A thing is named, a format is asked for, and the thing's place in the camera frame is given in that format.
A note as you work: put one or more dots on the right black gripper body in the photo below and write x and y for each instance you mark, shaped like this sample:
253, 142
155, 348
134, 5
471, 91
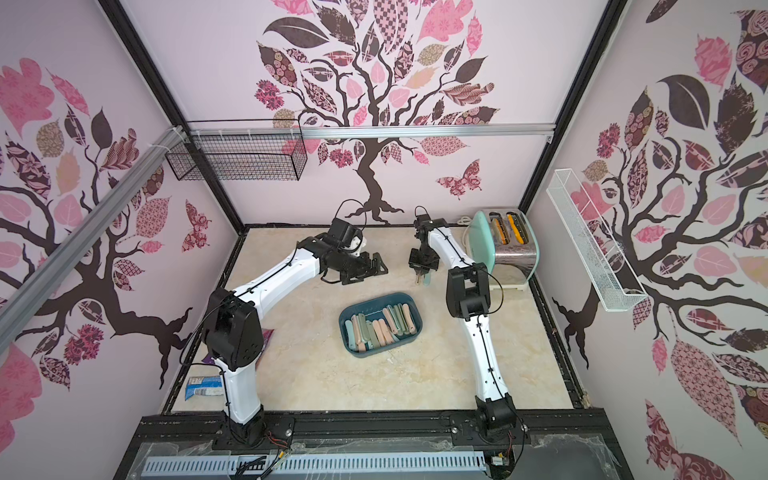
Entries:
424, 260

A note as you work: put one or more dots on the blue snack packet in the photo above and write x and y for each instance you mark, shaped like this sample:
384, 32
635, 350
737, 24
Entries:
203, 386

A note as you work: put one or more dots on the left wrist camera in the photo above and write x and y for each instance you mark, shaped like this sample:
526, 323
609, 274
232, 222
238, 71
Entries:
344, 236

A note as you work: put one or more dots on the white wire shelf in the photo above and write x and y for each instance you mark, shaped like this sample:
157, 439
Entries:
580, 206

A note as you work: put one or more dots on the black wire basket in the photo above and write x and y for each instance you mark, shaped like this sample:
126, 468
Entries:
260, 149

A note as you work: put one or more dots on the mint green toaster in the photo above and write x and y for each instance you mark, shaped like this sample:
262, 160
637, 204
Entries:
504, 241

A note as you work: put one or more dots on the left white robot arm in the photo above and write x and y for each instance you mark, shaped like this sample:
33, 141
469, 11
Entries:
231, 328

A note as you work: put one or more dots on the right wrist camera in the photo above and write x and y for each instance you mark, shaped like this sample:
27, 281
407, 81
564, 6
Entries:
423, 224

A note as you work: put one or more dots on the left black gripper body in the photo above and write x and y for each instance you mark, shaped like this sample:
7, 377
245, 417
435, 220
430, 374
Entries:
356, 267

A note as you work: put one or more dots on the purple snack packet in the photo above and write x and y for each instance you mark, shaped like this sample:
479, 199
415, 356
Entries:
267, 334

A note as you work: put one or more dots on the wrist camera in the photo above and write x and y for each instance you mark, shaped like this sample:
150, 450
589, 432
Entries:
344, 236
423, 224

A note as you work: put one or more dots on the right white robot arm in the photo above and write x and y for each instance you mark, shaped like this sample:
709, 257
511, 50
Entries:
468, 299

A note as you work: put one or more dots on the white slotted cable duct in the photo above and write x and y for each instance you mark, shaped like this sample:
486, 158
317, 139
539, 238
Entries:
325, 465

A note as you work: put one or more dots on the teal plastic storage box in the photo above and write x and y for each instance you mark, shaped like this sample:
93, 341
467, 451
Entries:
379, 324

